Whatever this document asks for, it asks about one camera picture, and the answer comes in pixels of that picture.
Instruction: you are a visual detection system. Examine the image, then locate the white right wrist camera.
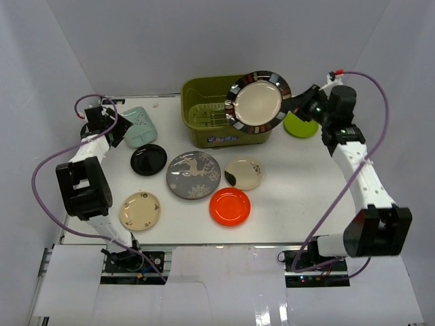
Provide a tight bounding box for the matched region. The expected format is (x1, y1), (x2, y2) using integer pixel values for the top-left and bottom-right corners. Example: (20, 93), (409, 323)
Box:
(320, 69), (344, 91)

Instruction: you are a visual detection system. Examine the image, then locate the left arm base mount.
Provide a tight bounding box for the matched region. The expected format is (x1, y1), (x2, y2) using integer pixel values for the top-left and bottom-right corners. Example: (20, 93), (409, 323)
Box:
(100, 249), (169, 285)

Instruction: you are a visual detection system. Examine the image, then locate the left blue table label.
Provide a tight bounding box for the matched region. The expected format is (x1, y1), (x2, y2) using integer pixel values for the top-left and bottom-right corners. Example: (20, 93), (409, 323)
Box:
(112, 98), (125, 105)

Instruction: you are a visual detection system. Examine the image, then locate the cream plate with black patch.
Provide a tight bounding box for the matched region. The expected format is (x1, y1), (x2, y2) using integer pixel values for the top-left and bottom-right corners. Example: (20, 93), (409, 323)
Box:
(224, 156), (264, 191)

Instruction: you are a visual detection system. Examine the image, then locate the striped dark rim plate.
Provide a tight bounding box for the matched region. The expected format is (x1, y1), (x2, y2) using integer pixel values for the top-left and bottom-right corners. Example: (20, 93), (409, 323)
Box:
(224, 71), (292, 134)

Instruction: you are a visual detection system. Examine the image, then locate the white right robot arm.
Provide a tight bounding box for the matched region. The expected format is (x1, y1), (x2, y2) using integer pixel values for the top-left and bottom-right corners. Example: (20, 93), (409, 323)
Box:
(283, 85), (413, 272)

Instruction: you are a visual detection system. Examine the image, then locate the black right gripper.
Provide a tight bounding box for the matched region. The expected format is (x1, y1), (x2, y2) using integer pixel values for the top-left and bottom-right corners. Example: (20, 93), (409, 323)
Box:
(281, 85), (333, 127)

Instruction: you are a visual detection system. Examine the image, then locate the cream plate with small motifs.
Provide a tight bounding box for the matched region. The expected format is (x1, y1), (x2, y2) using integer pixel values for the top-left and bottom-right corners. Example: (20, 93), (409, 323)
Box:
(120, 192), (161, 232)

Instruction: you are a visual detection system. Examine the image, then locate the orange plate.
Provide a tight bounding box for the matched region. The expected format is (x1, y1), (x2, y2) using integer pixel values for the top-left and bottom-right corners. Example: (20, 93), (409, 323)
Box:
(209, 187), (251, 228)

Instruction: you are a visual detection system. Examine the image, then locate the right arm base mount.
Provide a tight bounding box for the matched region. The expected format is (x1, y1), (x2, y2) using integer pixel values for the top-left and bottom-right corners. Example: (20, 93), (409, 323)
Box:
(277, 247), (351, 288)

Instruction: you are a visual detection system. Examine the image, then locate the lime green plate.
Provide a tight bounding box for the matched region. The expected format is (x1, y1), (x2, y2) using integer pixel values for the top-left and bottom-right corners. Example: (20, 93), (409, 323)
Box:
(283, 113), (319, 139)

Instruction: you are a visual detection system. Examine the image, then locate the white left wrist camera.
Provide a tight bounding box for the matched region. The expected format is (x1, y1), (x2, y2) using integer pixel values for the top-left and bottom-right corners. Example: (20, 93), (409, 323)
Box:
(75, 109), (87, 121)

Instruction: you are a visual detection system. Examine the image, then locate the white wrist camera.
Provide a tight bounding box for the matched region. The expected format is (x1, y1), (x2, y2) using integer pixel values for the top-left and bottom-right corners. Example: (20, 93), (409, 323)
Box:
(75, 109), (87, 121)
(320, 69), (344, 91)

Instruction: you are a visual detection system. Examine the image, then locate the black round plate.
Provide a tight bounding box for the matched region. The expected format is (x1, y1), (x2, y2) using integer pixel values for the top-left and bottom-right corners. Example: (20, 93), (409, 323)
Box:
(130, 143), (167, 177)

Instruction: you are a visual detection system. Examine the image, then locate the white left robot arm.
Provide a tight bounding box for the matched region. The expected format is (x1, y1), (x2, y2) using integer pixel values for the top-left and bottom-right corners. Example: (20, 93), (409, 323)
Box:
(56, 106), (144, 271)

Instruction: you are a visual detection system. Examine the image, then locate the olive green plastic bin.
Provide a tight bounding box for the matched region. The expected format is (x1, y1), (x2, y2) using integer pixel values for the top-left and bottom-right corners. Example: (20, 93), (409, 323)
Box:
(180, 74), (272, 149)

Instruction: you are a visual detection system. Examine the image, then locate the pale blue rectangular plate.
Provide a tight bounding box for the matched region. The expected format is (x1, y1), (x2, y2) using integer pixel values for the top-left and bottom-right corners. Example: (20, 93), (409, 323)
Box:
(121, 107), (158, 148)

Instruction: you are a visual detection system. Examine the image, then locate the grey reindeer plate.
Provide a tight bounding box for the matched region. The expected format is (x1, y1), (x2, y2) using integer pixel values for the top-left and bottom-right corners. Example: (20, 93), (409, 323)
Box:
(166, 151), (221, 200)

